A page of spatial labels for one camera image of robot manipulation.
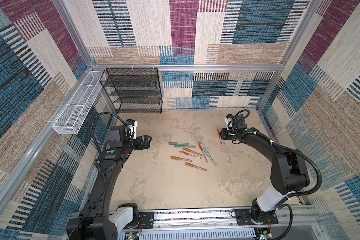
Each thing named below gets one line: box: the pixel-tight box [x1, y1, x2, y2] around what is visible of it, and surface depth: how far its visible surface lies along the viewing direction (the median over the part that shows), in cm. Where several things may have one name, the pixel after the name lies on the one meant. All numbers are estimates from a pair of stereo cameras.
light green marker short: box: [203, 148, 217, 166], surface depth 96 cm
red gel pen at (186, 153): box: [178, 150, 202, 159], surface depth 98 cm
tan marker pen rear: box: [182, 147, 204, 157], surface depth 99 cm
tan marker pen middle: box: [170, 155, 193, 162], surface depth 96 cm
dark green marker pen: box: [168, 142, 190, 145], surface depth 104 cm
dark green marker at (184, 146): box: [174, 145, 196, 148], surface depth 101 cm
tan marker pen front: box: [184, 162, 208, 172], surface depth 91 cm
